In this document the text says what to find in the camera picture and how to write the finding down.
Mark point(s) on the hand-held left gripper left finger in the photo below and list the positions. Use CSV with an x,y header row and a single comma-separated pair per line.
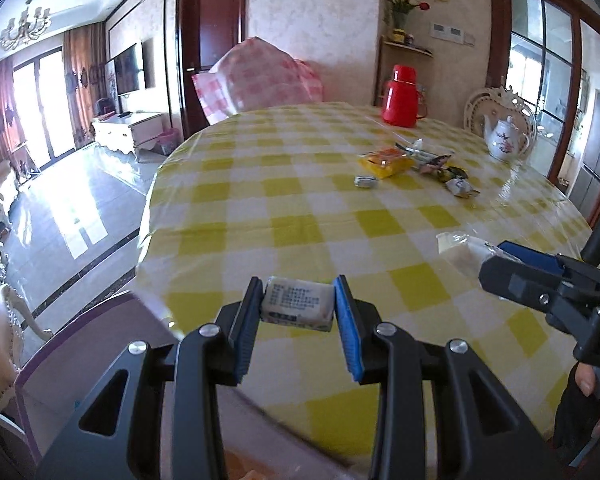
x,y
247,340

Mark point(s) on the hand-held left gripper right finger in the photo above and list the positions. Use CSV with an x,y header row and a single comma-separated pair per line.
x,y
347,330

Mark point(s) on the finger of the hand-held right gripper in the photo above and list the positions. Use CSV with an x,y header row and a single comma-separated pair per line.
x,y
510,276
530,257

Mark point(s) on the clear bread packet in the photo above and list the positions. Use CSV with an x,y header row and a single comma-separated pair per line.
x,y
460,250

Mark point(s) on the small white blue packet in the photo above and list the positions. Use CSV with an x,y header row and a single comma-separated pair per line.
x,y
297,302
366,181

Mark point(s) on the pink black snack packet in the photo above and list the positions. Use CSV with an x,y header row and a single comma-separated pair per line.
x,y
440,161

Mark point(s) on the lilac storage box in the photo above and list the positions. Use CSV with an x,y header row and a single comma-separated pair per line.
x,y
95,330

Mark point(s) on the person's right hand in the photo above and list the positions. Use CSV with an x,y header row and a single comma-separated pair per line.
x,y
586,379

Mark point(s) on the crumpled white snack packet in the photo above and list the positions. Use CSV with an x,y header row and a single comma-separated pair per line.
x,y
460,187

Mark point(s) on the dark green gold packet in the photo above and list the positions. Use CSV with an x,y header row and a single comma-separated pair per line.
x,y
452,173

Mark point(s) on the white floral teapot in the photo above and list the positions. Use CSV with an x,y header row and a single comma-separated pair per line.
x,y
505,142

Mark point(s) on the yellow cake packet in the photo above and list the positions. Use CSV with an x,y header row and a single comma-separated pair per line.
x,y
385,164

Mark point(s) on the dark green strip packet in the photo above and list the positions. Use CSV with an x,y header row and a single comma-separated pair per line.
x,y
402,147

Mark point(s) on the wood framed glass partition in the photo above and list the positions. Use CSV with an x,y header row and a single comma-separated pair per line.
x,y
555,60

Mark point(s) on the red thermos jug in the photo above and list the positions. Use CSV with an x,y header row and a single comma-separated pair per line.
x,y
400,97

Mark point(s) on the pink waste bin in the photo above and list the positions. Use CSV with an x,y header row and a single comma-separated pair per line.
x,y
170,140

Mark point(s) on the wooden corner shelf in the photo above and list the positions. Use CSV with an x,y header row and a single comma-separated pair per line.
x,y
410,47

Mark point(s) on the white television cabinet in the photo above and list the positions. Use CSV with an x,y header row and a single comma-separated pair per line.
x,y
125,127

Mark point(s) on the yellow lidded jar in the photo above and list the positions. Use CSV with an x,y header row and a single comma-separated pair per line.
x,y
400,36

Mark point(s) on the pink checked chair cover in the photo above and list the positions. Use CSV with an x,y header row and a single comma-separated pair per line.
x,y
250,75

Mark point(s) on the vase of red flowers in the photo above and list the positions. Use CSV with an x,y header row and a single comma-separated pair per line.
x,y
400,0

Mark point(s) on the flat screen television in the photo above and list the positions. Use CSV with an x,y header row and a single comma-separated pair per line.
x,y
127,67

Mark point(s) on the brown wooden door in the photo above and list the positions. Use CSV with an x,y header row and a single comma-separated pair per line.
x,y
215,20

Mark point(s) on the crystal chandelier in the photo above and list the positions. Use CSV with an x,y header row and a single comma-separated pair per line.
x,y
25,27

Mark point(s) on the small white wall switch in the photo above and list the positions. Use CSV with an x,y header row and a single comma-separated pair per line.
x,y
468,38

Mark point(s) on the white wall switch panel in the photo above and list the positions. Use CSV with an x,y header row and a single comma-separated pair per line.
x,y
446,31

